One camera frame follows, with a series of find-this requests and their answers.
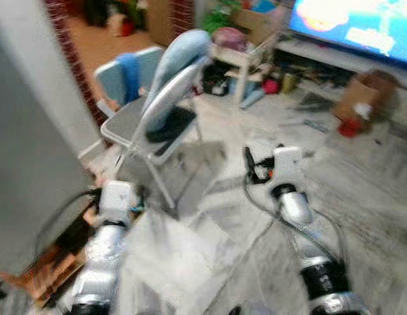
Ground white fridge body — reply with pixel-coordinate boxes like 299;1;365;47
0;26;94;278

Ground light blue cone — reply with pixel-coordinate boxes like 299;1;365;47
241;88;265;110

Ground small red pink item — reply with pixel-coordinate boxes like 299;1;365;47
262;78;280;95

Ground golden metal can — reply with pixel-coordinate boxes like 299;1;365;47
282;73;300;93

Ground black storage box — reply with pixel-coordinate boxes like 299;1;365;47
202;62;231;96

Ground small red floor object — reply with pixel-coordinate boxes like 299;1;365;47
337;119;362;138

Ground grey folding chair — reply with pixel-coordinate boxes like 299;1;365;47
100;55;205;212

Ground pale blue chair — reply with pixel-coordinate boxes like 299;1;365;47
95;47;165;110

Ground pink bag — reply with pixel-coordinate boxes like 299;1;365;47
213;27;247;53

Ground light blue cloth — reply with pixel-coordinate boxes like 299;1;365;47
140;29;212;133

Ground dark blue cloth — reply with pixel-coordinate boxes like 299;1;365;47
114;52;143;104

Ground brown paper bag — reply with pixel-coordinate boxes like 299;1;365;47
333;70;398;129

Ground brown cardboard box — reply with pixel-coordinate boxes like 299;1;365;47
239;7;287;44

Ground white television cabinet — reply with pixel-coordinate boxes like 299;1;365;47
276;36;407;127

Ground flat screen television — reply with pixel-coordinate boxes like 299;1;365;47
287;0;407;68

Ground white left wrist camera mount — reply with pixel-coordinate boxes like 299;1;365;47
98;180;138;228

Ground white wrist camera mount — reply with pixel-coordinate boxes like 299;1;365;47
272;146;305;188
98;180;138;228

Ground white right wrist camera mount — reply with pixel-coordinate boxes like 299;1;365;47
272;146;305;188

